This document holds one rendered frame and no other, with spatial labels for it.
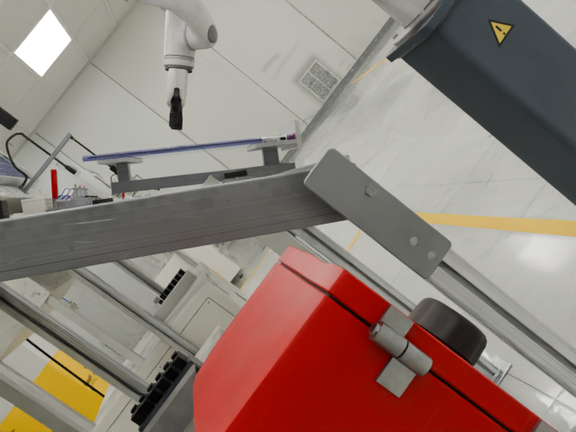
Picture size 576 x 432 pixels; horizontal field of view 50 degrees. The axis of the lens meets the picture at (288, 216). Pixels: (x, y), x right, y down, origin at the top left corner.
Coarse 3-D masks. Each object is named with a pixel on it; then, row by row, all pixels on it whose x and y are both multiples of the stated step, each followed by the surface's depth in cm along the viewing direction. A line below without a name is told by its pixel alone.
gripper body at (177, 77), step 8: (168, 72) 168; (176, 72) 167; (184, 72) 168; (168, 80) 167; (176, 80) 167; (184, 80) 168; (168, 88) 167; (184, 88) 168; (168, 96) 167; (184, 96) 169; (168, 104) 174; (184, 104) 173
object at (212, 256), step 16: (80, 176) 553; (96, 176) 612; (112, 176) 588; (64, 192) 541; (96, 192) 542; (256, 240) 566; (160, 256) 557; (176, 256) 558; (192, 256) 561; (208, 256) 563; (224, 256) 565; (144, 272) 619; (160, 272) 557; (176, 272) 559; (224, 272) 566
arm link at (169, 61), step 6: (168, 60) 168; (174, 60) 167; (180, 60) 167; (186, 60) 168; (192, 60) 170; (168, 66) 170; (174, 66) 168; (180, 66) 169; (186, 66) 170; (192, 66) 170
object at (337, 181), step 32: (320, 160) 63; (320, 192) 63; (352, 192) 64; (384, 192) 64; (384, 224) 64; (416, 224) 65; (416, 256) 65; (160, 384) 115; (192, 384) 100; (160, 416) 99; (192, 416) 100
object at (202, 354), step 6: (216, 330) 133; (222, 330) 133; (210, 336) 135; (216, 336) 129; (210, 342) 130; (216, 342) 125; (204, 348) 131; (210, 348) 126; (198, 354) 133; (204, 354) 127; (204, 360) 123; (192, 420) 99; (192, 426) 97
